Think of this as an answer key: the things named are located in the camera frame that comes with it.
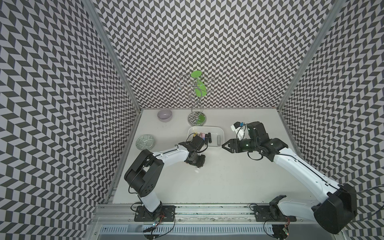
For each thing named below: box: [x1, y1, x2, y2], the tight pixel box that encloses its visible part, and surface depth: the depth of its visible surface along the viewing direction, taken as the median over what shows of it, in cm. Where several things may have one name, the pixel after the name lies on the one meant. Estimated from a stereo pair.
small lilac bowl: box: [157, 109, 173, 123], surface depth 111 cm
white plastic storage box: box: [187, 126, 225, 147], surface depth 103 cm
